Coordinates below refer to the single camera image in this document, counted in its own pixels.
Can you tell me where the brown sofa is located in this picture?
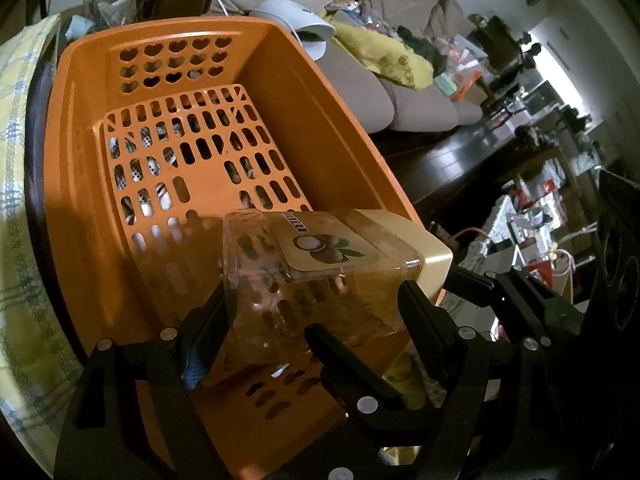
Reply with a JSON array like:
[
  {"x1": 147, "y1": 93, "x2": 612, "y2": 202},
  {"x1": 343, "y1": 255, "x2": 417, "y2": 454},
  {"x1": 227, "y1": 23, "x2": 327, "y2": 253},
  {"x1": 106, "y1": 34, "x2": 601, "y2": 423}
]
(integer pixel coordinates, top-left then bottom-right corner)
[{"x1": 212, "y1": 0, "x2": 483, "y2": 133}]

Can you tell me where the white dome device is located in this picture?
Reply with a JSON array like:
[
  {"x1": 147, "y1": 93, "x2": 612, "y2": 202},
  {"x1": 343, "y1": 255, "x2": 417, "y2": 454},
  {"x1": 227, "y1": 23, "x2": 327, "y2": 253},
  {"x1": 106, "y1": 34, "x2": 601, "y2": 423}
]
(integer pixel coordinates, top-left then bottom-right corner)
[{"x1": 248, "y1": 0, "x2": 336, "y2": 61}]

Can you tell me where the clear jar gold lid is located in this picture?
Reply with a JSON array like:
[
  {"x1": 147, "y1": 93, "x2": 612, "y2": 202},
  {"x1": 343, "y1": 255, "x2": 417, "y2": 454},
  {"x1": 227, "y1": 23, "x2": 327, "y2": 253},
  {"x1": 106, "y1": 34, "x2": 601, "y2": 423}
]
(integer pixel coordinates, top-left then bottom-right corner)
[{"x1": 222, "y1": 209, "x2": 452, "y2": 364}]

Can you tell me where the yellow plaid tablecloth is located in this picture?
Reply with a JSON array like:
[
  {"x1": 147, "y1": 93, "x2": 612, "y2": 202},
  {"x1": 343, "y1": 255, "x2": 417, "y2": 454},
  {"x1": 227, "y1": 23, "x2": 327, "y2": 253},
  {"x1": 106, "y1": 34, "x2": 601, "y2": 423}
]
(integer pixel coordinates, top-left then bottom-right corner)
[{"x1": 1, "y1": 15, "x2": 81, "y2": 477}]

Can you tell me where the yellow cloth bag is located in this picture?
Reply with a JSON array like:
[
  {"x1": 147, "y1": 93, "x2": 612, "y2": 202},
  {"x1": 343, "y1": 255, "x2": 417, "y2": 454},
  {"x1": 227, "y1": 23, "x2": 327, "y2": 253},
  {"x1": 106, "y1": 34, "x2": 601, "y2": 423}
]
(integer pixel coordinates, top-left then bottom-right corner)
[{"x1": 330, "y1": 21, "x2": 434, "y2": 91}]

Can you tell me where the orange plastic basket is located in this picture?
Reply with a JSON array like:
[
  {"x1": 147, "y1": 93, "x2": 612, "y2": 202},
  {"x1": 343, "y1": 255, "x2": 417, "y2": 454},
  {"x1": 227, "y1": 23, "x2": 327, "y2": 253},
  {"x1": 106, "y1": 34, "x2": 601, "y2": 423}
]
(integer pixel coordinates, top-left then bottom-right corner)
[{"x1": 43, "y1": 18, "x2": 423, "y2": 479}]

